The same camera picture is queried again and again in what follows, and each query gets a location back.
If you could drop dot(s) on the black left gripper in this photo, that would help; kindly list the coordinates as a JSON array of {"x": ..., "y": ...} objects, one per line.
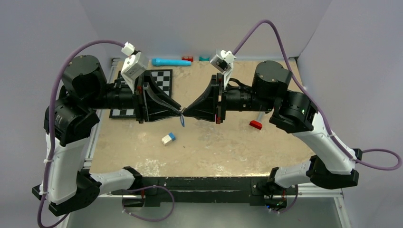
[{"x": 140, "y": 105}]

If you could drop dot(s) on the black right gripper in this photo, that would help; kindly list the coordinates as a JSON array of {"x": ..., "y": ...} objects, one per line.
[{"x": 206, "y": 107}]

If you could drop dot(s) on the blue key tag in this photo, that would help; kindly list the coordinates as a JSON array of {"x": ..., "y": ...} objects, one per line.
[{"x": 182, "y": 120}]

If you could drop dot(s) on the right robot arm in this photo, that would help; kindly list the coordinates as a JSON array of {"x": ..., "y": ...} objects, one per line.
[{"x": 331, "y": 167}]

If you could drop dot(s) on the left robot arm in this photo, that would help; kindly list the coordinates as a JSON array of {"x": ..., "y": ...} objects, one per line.
[{"x": 86, "y": 90}]

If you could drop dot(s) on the black and white chessboard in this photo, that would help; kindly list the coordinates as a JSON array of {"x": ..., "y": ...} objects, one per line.
[{"x": 163, "y": 78}]

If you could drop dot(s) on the light blue flashlight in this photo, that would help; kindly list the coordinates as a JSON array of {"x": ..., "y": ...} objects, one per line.
[{"x": 170, "y": 62}]

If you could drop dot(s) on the white and blue toy brick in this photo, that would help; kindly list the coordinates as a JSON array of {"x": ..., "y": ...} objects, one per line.
[{"x": 169, "y": 138}]

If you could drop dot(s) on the red toy base piece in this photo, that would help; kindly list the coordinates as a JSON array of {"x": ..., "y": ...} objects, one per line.
[{"x": 256, "y": 124}]

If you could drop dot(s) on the red toy brick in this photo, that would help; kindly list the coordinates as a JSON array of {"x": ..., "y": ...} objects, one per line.
[{"x": 187, "y": 58}]

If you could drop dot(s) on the teal arch toy block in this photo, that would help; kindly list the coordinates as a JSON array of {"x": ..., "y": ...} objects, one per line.
[{"x": 204, "y": 58}]

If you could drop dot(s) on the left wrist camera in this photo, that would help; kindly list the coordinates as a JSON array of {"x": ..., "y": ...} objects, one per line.
[{"x": 134, "y": 65}]

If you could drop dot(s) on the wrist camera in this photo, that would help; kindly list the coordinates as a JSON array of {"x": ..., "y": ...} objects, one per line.
[
  {"x": 134, "y": 65},
  {"x": 224, "y": 62}
]

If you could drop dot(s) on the grey toy brick post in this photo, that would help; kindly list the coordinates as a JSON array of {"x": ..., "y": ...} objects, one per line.
[{"x": 259, "y": 119}]

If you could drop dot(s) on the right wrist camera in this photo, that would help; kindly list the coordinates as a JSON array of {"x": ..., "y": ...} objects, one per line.
[{"x": 224, "y": 62}]

